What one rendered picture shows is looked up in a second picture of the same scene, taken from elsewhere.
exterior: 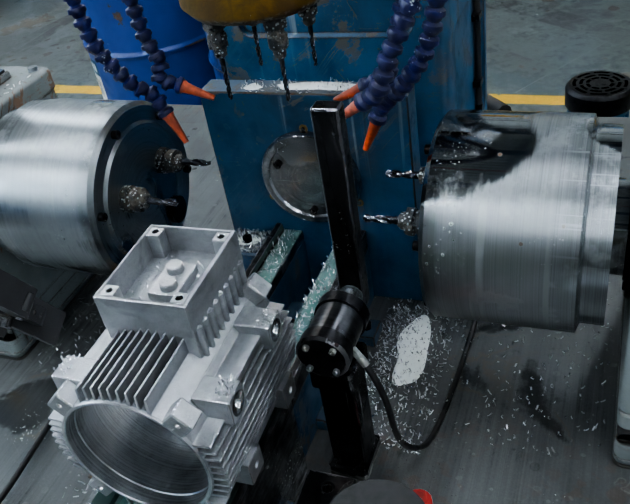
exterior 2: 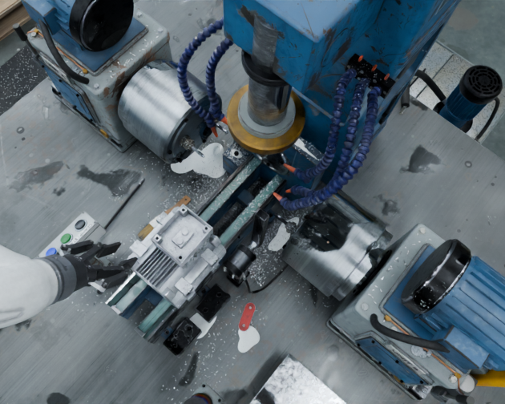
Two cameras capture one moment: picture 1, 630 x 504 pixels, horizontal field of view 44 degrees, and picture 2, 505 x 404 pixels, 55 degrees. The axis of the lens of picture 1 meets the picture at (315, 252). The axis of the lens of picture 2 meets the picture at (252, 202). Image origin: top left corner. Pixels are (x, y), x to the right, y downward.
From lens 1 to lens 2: 0.81 m
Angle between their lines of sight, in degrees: 34
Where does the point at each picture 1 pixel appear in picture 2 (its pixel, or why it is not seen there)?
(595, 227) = (345, 286)
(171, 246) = (188, 212)
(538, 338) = not seen: hidden behind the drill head
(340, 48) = (310, 107)
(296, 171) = not seen: hidden behind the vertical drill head
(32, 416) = (121, 190)
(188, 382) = (175, 278)
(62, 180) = (156, 132)
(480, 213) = (309, 258)
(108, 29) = not seen: outside the picture
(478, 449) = (283, 294)
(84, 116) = (175, 103)
